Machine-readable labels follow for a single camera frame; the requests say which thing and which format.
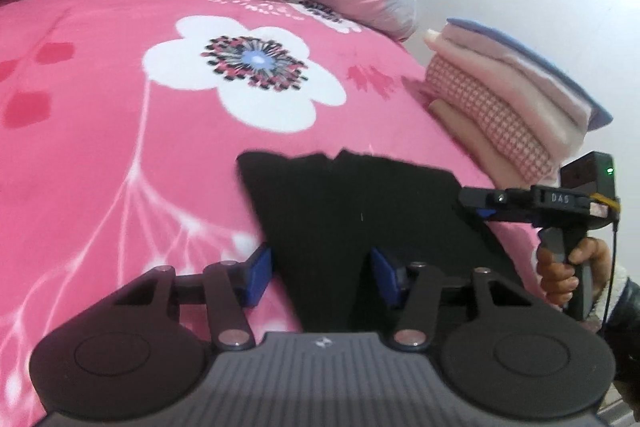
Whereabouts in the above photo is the pink checked folded garment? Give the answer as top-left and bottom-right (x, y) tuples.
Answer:
(424, 56), (559, 184)

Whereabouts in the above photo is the person's right hand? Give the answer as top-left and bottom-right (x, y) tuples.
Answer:
(536, 237), (614, 308)

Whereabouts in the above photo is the pale pink folded garment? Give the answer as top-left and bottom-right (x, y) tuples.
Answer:
(424, 26), (592, 156)

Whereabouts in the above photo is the blue folded garment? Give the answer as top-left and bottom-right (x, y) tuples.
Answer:
(446, 17), (615, 134)

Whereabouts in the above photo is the pink flower print blanket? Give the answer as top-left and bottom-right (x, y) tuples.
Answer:
(0, 0), (552, 414)

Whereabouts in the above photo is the yellow black cable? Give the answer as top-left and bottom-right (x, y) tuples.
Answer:
(592, 194), (622, 324)

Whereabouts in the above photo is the black printed t-shirt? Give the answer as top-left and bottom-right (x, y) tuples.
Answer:
(235, 149), (547, 339)

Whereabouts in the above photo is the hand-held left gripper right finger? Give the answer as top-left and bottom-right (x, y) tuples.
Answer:
(370, 247), (538, 351)

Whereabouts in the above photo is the person's right forearm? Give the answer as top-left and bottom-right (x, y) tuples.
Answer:
(592, 264), (640, 389)

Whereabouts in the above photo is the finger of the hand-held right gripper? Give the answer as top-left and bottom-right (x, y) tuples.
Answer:
(457, 187), (533, 224)

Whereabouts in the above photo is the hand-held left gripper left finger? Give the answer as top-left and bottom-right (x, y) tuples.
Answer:
(112, 244), (274, 351)

